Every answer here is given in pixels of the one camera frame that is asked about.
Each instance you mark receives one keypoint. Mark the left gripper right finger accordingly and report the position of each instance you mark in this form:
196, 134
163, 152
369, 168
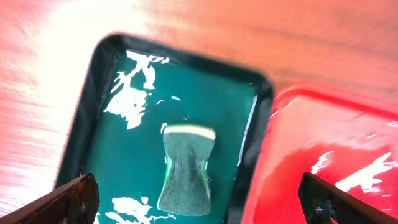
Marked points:
323, 203

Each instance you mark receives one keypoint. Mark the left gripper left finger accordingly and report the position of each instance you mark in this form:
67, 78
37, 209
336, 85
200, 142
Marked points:
74, 202

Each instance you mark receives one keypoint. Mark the green yellow scrub sponge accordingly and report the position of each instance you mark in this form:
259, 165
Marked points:
186, 189

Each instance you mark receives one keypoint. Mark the red plastic tray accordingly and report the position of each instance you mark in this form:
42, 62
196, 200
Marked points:
346, 139

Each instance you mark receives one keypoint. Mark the dark green tray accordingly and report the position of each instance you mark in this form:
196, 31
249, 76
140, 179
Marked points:
134, 89

